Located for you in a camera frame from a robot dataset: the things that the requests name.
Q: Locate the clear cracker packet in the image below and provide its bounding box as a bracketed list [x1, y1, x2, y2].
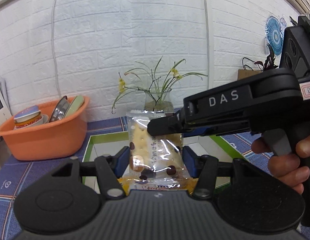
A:
[127, 110, 185, 180]

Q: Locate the person's right hand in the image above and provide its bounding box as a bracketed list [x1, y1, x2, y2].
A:
[251, 129, 310, 194]

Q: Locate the green cardboard box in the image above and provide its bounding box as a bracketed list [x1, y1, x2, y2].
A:
[83, 132, 242, 193]

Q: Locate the orange chip bag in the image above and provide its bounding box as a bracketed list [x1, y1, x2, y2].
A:
[118, 177, 198, 195]

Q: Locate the dark red plant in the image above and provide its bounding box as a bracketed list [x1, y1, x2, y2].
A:
[242, 43, 279, 72]

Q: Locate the brown cardboard box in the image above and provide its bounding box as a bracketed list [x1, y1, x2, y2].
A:
[237, 69, 262, 80]

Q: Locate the orange plastic basin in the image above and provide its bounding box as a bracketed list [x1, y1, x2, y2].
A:
[0, 96, 90, 161]

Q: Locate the green plate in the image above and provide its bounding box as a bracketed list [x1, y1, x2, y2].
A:
[64, 95, 85, 118]

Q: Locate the steel bowl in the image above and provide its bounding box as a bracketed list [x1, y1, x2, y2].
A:
[49, 96, 69, 122]

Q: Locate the blue paper fan decoration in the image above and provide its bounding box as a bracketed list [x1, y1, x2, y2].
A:
[265, 16, 288, 56]

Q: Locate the glass vase with flowers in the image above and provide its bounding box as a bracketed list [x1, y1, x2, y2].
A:
[111, 59, 207, 113]

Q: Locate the instant noodle cup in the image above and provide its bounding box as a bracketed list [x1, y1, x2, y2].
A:
[14, 105, 42, 129]

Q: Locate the white screen appliance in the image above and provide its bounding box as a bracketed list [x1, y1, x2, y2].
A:
[0, 78, 11, 126]

